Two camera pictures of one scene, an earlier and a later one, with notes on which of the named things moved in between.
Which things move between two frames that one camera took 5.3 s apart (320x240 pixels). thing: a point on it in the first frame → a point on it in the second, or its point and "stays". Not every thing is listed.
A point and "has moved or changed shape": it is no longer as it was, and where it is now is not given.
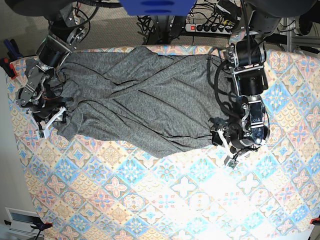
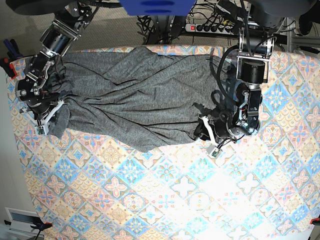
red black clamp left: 13,54 stays
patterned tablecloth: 103,190 stays
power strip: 210,28 stays
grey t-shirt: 152,103 has moved or changed shape
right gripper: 238,137 → 224,130
